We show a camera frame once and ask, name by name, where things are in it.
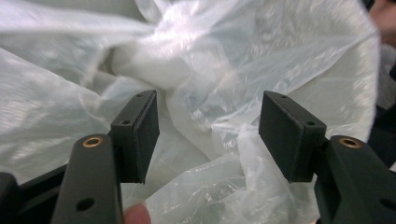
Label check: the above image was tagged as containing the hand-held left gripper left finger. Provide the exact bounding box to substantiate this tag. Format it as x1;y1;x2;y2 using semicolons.
50;90;161;224

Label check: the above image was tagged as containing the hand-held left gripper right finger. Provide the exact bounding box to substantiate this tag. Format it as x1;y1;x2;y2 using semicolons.
258;91;396;224

